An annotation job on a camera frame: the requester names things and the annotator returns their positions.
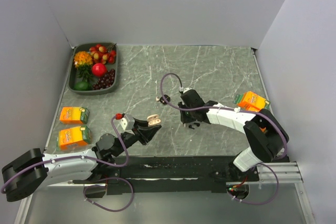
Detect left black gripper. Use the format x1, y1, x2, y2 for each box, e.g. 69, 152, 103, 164
112, 118, 161, 157

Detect beige earbud charging case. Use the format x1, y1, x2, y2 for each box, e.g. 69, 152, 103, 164
146, 114, 161, 126

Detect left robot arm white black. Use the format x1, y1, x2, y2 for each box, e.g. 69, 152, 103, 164
1, 114, 162, 202

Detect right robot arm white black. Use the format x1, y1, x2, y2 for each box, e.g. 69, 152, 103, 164
178, 89, 289, 181

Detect black earbud charging case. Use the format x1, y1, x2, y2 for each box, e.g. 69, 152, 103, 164
159, 94, 171, 105

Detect orange juice box upper right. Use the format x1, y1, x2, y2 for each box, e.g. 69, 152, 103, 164
233, 91, 270, 112

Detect dark grape bunch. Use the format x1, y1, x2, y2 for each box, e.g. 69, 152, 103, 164
92, 69, 116, 90

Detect orange juice box lower left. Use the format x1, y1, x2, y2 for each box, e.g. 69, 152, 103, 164
58, 125, 92, 150

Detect orange juice box upper left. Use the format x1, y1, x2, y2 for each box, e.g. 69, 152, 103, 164
59, 106, 90, 124

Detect red apple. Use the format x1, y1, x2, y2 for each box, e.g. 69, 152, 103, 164
91, 63, 108, 78

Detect green avocado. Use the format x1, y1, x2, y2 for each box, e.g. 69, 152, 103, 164
73, 81, 92, 91

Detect red cherry bunch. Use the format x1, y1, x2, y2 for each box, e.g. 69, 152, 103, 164
89, 44, 117, 65

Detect dark grey fruit tray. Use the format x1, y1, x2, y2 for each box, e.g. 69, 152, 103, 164
68, 42, 118, 95

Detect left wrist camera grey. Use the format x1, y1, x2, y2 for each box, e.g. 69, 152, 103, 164
115, 113, 135, 131

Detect aluminium frame rail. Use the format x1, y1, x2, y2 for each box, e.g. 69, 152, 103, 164
257, 162, 303, 184

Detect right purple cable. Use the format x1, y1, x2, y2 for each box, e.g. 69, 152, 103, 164
160, 72, 289, 206

